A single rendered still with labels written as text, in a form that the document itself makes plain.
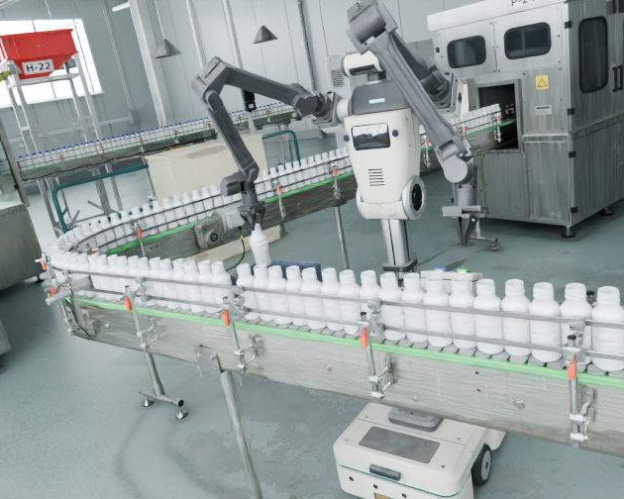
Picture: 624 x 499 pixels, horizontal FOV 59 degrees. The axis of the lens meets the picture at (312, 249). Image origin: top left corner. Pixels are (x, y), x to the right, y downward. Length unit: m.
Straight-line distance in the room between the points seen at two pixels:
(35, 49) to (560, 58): 6.13
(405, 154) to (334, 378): 0.80
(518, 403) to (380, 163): 0.96
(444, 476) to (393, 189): 1.03
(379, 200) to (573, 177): 3.15
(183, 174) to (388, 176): 3.86
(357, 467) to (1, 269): 5.10
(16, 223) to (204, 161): 2.24
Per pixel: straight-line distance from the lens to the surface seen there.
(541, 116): 4.92
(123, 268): 2.05
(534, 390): 1.29
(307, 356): 1.54
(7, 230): 6.69
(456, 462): 2.18
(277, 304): 1.55
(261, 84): 1.85
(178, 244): 3.12
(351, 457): 2.28
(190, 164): 5.61
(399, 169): 1.90
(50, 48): 8.17
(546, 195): 5.04
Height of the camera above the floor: 1.65
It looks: 17 degrees down
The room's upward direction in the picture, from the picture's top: 10 degrees counter-clockwise
